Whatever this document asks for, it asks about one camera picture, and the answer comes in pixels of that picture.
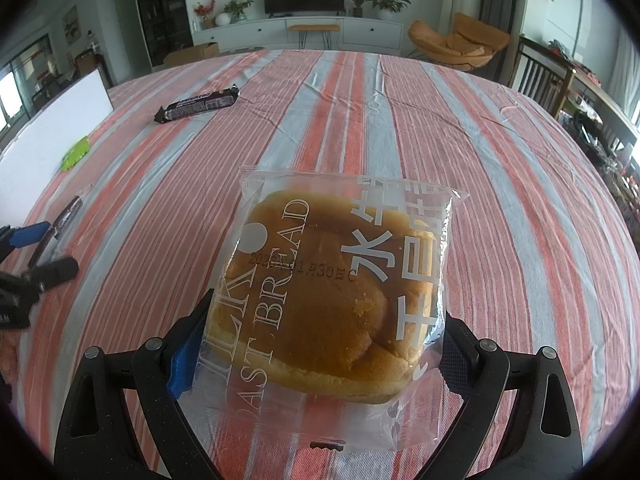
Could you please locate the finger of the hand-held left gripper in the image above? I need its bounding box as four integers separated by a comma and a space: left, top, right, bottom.
20, 256, 80, 295
0, 221, 53, 264

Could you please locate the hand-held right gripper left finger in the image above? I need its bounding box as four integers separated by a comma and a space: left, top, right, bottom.
54, 290, 221, 480

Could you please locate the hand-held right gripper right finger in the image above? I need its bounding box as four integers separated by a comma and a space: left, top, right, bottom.
420, 310, 586, 480

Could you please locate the dark cookie packet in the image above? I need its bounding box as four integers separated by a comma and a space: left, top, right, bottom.
29, 185, 95, 272

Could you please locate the clear bread packet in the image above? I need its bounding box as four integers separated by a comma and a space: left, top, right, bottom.
192, 162, 468, 453

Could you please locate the person's left forearm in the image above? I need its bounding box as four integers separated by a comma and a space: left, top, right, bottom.
0, 332, 22, 378

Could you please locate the green snack packet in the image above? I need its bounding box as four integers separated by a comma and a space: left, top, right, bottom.
62, 135, 91, 172

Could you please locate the white board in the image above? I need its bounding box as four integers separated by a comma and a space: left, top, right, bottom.
0, 69, 115, 207

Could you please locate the dark chocolate bar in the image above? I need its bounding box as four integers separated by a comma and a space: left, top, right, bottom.
152, 85, 241, 125

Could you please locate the cardboard box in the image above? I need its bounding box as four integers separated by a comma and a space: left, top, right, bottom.
163, 42, 221, 68

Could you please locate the dark glass cabinet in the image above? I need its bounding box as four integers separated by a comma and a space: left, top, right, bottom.
132, 0, 194, 69

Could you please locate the striped tablecloth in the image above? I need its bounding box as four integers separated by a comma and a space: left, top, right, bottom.
0, 49, 640, 480

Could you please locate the red flower plant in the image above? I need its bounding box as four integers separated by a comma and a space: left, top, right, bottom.
193, 0, 217, 30

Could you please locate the wooden slatted chair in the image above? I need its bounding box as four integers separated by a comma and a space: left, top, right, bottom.
508, 34, 577, 117

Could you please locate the green plant in white vase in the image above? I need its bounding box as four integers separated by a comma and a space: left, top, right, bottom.
216, 0, 254, 26

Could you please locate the cluttered wooden side table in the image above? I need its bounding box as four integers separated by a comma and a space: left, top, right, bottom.
549, 39, 640, 202

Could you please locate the orange lounge chair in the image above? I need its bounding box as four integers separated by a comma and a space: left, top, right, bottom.
407, 12, 511, 74

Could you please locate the white low cabinet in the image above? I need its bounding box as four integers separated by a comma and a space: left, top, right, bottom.
192, 15, 405, 57

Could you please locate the wooden stool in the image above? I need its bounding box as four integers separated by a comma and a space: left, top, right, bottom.
288, 23, 341, 51

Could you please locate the large plant in white pot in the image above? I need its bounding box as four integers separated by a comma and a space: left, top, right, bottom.
366, 0, 412, 22

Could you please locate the framed wall picture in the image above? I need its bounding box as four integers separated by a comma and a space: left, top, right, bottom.
62, 4, 81, 44

